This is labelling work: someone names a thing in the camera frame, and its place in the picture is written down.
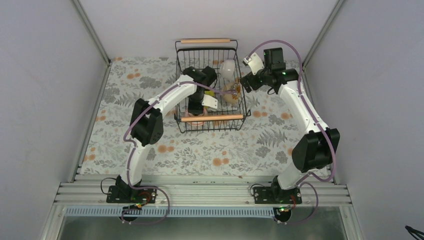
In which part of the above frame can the aluminium frame rail left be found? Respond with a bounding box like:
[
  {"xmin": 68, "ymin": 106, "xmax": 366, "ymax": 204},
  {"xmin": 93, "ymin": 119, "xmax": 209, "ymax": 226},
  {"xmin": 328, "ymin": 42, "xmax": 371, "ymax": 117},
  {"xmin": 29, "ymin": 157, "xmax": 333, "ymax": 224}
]
[{"xmin": 40, "ymin": 0, "xmax": 110, "ymax": 239}]

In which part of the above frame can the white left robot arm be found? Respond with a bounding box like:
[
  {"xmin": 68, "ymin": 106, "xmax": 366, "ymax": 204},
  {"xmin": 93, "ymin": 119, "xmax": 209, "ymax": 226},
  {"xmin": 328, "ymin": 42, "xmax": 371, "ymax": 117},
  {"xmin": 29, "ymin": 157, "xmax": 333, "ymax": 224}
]
[{"xmin": 119, "ymin": 66, "xmax": 218, "ymax": 203}]

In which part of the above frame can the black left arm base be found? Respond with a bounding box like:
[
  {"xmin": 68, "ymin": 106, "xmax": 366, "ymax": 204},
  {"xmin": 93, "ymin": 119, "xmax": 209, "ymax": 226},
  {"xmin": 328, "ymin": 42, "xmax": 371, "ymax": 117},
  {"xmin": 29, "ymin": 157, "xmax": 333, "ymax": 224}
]
[{"xmin": 101, "ymin": 176, "xmax": 157, "ymax": 205}]

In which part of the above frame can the cream floral bowl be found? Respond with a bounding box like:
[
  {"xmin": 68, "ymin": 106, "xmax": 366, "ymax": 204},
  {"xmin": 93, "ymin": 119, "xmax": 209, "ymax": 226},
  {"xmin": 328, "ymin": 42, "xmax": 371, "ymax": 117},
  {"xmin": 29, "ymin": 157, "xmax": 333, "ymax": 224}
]
[{"xmin": 222, "ymin": 81, "xmax": 242, "ymax": 105}]

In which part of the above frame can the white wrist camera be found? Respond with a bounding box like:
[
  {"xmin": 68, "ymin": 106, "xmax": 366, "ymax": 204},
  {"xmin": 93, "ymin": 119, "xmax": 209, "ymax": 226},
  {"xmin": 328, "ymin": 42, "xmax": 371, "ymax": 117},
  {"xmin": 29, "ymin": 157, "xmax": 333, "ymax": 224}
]
[
  {"xmin": 243, "ymin": 52, "xmax": 265, "ymax": 75},
  {"xmin": 201, "ymin": 94, "xmax": 218, "ymax": 111}
]

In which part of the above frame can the black wire dish rack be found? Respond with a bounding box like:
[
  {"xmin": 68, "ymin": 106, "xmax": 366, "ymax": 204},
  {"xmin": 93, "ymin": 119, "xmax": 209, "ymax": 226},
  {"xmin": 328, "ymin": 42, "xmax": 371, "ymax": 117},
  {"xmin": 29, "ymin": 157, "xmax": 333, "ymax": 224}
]
[{"xmin": 174, "ymin": 39, "xmax": 251, "ymax": 133}]

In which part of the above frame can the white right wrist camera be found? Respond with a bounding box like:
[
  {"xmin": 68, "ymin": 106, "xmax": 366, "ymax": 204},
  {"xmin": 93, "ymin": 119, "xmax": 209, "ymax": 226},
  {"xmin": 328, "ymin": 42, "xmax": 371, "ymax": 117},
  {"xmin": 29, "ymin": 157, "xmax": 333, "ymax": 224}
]
[{"xmin": 243, "ymin": 52, "xmax": 265, "ymax": 75}]

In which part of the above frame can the far wooden rack handle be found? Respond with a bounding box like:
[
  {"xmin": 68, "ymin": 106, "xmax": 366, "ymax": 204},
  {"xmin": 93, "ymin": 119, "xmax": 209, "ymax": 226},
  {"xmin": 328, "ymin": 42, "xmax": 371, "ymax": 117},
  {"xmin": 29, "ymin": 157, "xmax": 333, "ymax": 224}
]
[{"xmin": 180, "ymin": 38, "xmax": 231, "ymax": 44}]

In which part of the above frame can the floral patterned table mat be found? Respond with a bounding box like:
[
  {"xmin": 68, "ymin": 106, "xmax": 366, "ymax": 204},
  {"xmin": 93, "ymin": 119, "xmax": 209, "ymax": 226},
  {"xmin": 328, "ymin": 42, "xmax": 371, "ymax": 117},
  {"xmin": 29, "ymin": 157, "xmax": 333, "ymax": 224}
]
[{"xmin": 80, "ymin": 57, "xmax": 302, "ymax": 176}]

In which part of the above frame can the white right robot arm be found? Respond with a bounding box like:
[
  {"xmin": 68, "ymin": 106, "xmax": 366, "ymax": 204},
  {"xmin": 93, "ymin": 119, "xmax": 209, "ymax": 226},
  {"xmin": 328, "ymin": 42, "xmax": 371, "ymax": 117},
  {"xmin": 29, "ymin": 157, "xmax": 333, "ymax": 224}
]
[{"xmin": 240, "ymin": 48, "xmax": 340, "ymax": 204}]

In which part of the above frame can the aluminium frame rail right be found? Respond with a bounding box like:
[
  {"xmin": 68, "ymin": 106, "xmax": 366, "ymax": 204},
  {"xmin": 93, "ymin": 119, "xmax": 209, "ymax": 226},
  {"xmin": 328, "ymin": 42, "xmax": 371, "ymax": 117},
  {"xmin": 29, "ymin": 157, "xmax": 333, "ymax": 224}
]
[{"xmin": 302, "ymin": 0, "xmax": 364, "ymax": 240}]

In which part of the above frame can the aluminium front mounting rail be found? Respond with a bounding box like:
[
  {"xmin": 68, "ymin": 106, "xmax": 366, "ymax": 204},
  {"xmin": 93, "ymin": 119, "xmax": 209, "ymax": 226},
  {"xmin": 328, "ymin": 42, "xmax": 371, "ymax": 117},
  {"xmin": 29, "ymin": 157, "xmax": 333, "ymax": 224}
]
[{"xmin": 54, "ymin": 174, "xmax": 352, "ymax": 207}]

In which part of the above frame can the slotted grey cable duct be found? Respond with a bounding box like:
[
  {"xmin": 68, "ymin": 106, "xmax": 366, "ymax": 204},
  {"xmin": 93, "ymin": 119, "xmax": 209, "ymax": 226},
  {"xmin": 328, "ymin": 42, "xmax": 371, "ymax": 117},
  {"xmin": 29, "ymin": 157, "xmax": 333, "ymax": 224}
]
[{"xmin": 64, "ymin": 206, "xmax": 274, "ymax": 218}]

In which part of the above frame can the aluminium frame rail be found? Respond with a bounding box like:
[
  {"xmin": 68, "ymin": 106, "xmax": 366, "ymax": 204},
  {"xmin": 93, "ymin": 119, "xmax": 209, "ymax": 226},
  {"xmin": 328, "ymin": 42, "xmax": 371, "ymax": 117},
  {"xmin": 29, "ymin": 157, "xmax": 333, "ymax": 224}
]
[
  {"xmin": 40, "ymin": 0, "xmax": 110, "ymax": 239},
  {"xmin": 302, "ymin": 0, "xmax": 364, "ymax": 240}
]

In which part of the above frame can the orange patterned white bowl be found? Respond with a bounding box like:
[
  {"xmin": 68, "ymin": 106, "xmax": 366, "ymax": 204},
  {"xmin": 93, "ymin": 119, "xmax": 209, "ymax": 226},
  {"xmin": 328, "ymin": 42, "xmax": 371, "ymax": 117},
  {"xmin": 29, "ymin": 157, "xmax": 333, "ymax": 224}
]
[{"xmin": 182, "ymin": 108, "xmax": 208, "ymax": 127}]

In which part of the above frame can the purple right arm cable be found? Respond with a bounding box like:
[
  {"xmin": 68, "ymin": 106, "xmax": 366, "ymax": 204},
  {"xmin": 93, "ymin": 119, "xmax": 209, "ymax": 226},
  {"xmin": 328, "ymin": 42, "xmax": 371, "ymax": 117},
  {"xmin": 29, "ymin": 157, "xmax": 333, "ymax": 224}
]
[{"xmin": 246, "ymin": 39, "xmax": 337, "ymax": 225}]

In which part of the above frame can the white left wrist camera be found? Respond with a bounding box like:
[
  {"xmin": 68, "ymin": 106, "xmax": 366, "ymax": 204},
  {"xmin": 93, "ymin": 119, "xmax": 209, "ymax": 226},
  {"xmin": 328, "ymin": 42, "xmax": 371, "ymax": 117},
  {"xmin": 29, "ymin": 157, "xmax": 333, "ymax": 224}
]
[{"xmin": 201, "ymin": 94, "xmax": 218, "ymax": 111}]

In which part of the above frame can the near wooden rack handle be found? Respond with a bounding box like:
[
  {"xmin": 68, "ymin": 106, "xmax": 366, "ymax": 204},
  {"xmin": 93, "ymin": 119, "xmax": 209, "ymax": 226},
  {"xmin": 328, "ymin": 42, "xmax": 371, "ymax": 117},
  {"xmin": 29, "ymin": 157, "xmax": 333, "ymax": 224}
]
[{"xmin": 180, "ymin": 114, "xmax": 244, "ymax": 122}]

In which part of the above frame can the white glossy bowl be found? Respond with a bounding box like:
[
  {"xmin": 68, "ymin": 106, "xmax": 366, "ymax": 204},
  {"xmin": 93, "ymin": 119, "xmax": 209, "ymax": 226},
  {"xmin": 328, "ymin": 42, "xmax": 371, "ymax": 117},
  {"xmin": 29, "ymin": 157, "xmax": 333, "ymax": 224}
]
[{"xmin": 219, "ymin": 59, "xmax": 236, "ymax": 80}]

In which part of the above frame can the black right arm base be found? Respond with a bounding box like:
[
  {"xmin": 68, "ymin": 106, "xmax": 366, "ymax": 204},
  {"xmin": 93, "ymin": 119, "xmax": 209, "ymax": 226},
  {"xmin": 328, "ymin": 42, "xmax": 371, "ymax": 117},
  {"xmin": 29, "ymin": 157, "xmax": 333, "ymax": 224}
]
[{"xmin": 249, "ymin": 176, "xmax": 303, "ymax": 205}]

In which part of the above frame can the wooden rack handle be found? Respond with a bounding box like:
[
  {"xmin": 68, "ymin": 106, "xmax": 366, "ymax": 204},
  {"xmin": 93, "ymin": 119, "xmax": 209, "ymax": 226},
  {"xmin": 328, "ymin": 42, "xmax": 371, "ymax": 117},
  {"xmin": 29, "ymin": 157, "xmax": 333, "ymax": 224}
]
[
  {"xmin": 180, "ymin": 38, "xmax": 231, "ymax": 44},
  {"xmin": 180, "ymin": 114, "xmax": 244, "ymax": 122}
]

